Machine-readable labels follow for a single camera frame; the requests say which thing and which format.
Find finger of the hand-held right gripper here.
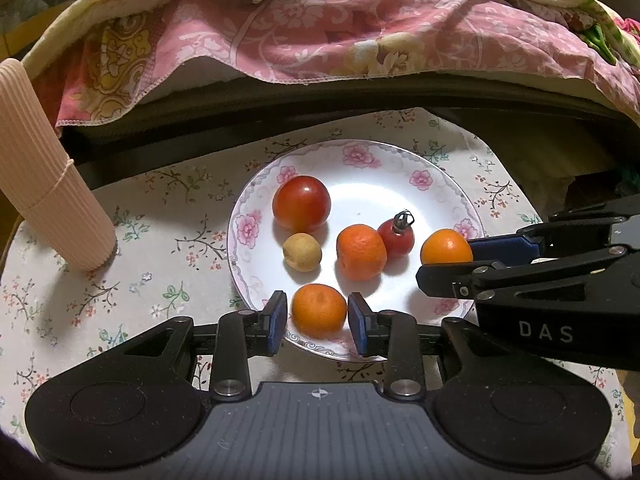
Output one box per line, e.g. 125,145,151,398
467,195,640,264
416,245,628,306

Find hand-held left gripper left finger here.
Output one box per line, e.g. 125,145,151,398
122,290,289,403

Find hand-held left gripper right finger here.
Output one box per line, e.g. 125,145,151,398
347,292,516,402

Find smooth round orange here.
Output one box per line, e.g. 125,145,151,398
420,228,474,266

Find small mandarin orange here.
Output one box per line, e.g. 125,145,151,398
292,283,348,339
336,224,388,282

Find red cherry tomato with stem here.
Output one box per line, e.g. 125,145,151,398
377,210,416,258

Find yellow-brown longan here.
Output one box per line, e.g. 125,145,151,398
282,233,322,273

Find large red-orange tomato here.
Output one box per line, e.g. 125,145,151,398
272,175,332,233

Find white floral-rimmed plate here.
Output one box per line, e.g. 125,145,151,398
227,139,486,363

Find floral tablecloth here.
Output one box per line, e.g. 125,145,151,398
0,107,631,461

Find pink ribbed cylinder case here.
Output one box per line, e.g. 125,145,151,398
0,58,117,272

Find pink floral bedsheet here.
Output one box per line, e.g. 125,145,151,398
37,0,640,128

